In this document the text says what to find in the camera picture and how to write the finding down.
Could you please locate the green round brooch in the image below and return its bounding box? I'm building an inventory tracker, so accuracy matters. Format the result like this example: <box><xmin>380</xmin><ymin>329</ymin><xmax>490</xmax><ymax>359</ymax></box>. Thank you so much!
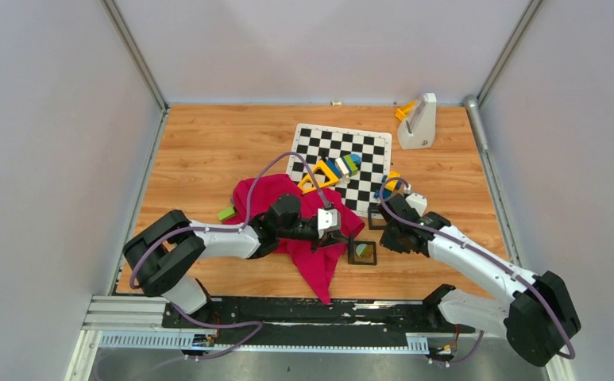
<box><xmin>355</xmin><ymin>244</ymin><xmax>374</xmax><ymax>261</ymax></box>

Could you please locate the magenta red garment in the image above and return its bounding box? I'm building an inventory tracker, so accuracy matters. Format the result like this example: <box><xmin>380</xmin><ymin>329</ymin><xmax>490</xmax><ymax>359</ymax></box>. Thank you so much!
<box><xmin>227</xmin><ymin>174</ymin><xmax>346</xmax><ymax>304</ymax></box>

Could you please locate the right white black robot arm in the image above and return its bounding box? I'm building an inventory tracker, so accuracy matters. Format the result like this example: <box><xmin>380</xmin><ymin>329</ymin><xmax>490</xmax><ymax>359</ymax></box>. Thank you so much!
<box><xmin>379</xmin><ymin>194</ymin><xmax>581</xmax><ymax>367</ymax></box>

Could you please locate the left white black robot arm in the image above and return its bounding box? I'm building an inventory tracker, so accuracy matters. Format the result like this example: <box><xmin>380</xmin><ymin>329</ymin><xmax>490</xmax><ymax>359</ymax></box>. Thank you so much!
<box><xmin>122</xmin><ymin>194</ymin><xmax>349</xmax><ymax>328</ymax></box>

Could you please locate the yellow triangle block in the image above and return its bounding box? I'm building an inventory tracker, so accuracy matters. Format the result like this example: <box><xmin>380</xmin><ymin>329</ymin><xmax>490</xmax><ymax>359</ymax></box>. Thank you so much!
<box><xmin>297</xmin><ymin>160</ymin><xmax>340</xmax><ymax>194</ymax></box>

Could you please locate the black white chessboard mat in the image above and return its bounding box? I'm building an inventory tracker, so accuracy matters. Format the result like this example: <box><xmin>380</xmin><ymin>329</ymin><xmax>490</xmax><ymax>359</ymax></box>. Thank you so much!
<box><xmin>291</xmin><ymin>123</ymin><xmax>392</xmax><ymax>217</ymax></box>

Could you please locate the white metronome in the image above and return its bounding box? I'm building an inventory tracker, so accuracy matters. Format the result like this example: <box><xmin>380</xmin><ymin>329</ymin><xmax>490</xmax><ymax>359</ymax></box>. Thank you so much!
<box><xmin>397</xmin><ymin>93</ymin><xmax>437</xmax><ymax>150</ymax></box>

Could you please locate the green rectangular block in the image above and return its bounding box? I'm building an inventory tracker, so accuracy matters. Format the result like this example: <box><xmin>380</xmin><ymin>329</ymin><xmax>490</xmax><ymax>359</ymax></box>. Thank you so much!
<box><xmin>216</xmin><ymin>206</ymin><xmax>237</xmax><ymax>223</ymax></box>

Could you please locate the yellow toy behind metronome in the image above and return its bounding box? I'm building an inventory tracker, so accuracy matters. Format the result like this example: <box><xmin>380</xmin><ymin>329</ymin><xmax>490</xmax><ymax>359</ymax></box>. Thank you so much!
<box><xmin>395</xmin><ymin>99</ymin><xmax>418</xmax><ymax>121</ymax></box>

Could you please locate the grey metal pipe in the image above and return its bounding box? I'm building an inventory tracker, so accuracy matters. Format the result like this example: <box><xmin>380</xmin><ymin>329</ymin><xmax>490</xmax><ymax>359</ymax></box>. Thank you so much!
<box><xmin>462</xmin><ymin>95</ymin><xmax>489</xmax><ymax>152</ymax></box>

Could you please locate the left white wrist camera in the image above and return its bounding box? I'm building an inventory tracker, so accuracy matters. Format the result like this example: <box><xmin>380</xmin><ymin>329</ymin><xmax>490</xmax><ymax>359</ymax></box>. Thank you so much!
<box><xmin>316</xmin><ymin>207</ymin><xmax>342</xmax><ymax>237</ymax></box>

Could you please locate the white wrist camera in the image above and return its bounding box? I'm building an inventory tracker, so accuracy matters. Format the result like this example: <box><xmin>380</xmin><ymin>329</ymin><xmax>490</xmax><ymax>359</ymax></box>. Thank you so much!
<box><xmin>405</xmin><ymin>193</ymin><xmax>428</xmax><ymax>216</ymax></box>
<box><xmin>316</xmin><ymin>207</ymin><xmax>342</xmax><ymax>237</ymax></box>

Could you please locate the small black frame box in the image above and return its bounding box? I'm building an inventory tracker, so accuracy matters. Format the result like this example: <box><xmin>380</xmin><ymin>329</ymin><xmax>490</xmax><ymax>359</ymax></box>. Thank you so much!
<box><xmin>367</xmin><ymin>204</ymin><xmax>387</xmax><ymax>231</ymax></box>

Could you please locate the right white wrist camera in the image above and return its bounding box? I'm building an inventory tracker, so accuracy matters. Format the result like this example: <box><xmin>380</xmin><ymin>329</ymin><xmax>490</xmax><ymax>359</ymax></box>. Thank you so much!
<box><xmin>405</xmin><ymin>193</ymin><xmax>428</xmax><ymax>216</ymax></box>

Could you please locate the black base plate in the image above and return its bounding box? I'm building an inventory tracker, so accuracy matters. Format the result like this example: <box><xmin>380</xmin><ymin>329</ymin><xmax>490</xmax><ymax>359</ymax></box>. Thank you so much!
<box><xmin>192</xmin><ymin>296</ymin><xmax>475</xmax><ymax>348</ymax></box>

